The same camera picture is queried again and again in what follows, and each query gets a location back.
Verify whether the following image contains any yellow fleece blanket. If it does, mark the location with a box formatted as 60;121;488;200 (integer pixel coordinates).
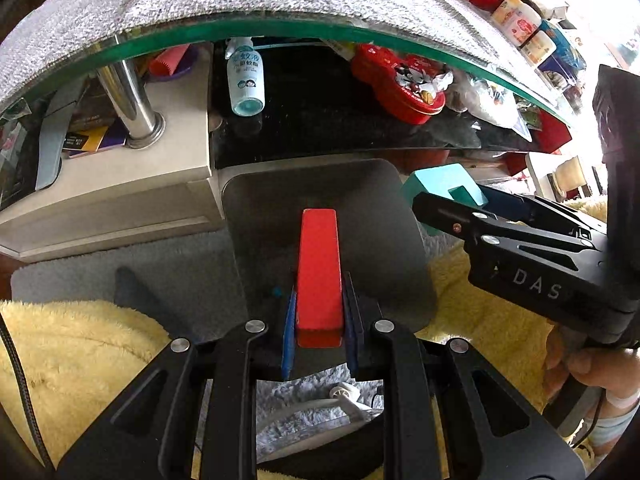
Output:
0;195;640;480

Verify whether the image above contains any white spray bottle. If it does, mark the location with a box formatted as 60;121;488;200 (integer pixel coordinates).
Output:
225;37;266;117

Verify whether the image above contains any clear plastic bag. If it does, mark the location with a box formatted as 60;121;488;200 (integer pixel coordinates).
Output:
444;69;533;142

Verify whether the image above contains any purple bowl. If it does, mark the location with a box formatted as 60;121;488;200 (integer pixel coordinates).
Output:
144;60;197;82

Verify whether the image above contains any blue round tin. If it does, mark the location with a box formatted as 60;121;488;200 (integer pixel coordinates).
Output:
539;19;587;80

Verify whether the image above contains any short white bottle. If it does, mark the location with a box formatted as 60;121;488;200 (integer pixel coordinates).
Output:
519;30;558;69

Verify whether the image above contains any purple and yellow booklet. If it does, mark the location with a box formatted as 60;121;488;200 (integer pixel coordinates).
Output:
64;124;127;159

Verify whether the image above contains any glass coffee table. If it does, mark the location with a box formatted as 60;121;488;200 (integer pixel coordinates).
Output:
0;10;601;263

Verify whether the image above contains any red silicone glove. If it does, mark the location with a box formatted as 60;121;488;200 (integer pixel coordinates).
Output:
149;44;193;78

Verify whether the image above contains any black cable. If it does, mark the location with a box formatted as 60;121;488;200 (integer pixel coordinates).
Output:
0;310;57;472

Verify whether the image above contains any teal hand brush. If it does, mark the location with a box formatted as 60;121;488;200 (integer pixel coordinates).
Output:
402;162;489;212

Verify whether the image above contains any grey flat strap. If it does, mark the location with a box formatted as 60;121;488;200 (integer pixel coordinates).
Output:
35;85;87;191

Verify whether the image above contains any red heart-shaped tin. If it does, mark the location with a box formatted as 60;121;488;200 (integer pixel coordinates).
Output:
350;44;447;126

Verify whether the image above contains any red box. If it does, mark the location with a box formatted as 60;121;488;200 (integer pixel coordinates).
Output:
536;109;574;154

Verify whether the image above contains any white cable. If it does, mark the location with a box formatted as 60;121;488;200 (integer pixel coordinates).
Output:
264;381;383;443

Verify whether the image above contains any tall white bottle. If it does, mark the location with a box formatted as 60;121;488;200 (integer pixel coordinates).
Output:
491;0;542;47

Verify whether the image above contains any person's right hand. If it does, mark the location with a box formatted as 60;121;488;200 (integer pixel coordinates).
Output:
546;329;640;403

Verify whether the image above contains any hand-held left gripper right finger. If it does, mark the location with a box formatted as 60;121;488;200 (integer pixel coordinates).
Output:
342;272;587;480

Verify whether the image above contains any grey fuzzy rug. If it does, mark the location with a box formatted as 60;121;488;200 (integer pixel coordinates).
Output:
10;230;436;453

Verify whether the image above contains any metal table leg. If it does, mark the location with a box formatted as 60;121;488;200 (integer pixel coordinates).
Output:
96;57;166;150

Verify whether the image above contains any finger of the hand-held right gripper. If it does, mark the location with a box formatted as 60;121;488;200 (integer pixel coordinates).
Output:
412;192;602;267
482;187;609;241

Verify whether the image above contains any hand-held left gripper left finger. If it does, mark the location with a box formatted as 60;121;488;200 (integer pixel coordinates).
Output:
55;287;299;480

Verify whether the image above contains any grey dustpan with red handle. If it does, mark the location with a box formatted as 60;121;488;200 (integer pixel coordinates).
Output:
221;158;440;381

